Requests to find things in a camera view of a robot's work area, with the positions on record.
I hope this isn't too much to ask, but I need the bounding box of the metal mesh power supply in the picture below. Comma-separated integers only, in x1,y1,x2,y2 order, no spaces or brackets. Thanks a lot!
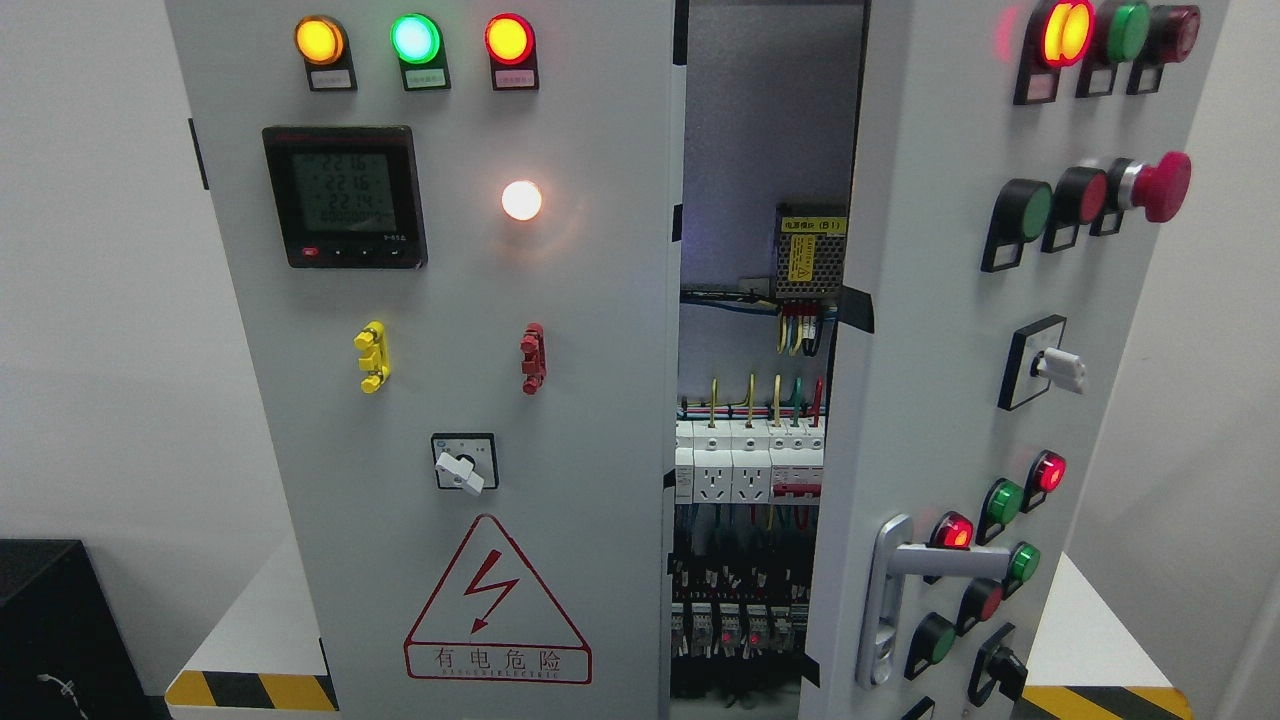
772,202,849,301

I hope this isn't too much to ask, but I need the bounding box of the white glowing indicator light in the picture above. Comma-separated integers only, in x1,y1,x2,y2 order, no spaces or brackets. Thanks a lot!
500,179,544,222

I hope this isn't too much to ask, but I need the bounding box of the white socket breaker row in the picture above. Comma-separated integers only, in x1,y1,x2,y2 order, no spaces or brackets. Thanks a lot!
675,418,826,506

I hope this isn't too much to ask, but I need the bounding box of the yellow terminal clip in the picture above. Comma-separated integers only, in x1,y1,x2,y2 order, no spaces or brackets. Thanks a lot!
353,322,390,395

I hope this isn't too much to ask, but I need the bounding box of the right door rotary switch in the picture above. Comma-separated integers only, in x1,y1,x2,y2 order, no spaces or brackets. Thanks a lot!
997,315,1087,411

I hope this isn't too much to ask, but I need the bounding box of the black box at left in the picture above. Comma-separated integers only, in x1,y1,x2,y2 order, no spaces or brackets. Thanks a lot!
1,539,154,719

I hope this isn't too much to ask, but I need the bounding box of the lower relay terminal row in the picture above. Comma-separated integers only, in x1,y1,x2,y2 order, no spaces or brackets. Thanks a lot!
669,557,812,660

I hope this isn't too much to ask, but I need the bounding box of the silver door lever handle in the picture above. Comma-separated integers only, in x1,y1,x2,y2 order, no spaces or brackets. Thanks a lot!
855,514,1012,689

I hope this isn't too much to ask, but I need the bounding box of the red emergency stop button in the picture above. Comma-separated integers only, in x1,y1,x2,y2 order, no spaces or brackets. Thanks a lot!
1117,151,1193,224

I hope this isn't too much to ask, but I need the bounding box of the green indicator light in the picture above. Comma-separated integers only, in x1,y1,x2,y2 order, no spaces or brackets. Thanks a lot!
390,13,443,65

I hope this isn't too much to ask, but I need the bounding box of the black digital power meter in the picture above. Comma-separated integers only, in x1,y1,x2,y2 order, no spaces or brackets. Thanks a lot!
262,126,428,269

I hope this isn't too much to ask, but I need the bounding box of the yellow indicator light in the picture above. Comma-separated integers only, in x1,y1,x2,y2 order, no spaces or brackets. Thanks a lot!
294,15,346,67

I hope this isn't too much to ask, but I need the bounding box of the red indicator light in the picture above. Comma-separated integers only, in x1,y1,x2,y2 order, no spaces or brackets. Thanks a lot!
484,12,535,67

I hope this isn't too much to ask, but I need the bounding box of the red electric hazard sticker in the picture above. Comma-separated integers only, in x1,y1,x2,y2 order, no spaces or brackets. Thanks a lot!
403,514,593,685

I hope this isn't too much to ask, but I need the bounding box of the red terminal clip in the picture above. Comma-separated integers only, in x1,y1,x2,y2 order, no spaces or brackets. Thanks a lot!
518,322,547,396

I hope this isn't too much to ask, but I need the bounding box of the white rotary selector switch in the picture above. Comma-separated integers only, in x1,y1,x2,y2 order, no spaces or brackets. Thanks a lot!
430,432,499,497

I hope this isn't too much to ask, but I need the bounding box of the grey cabinet door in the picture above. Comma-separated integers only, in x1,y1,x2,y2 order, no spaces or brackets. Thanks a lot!
166,1,684,719
799,1,1228,719

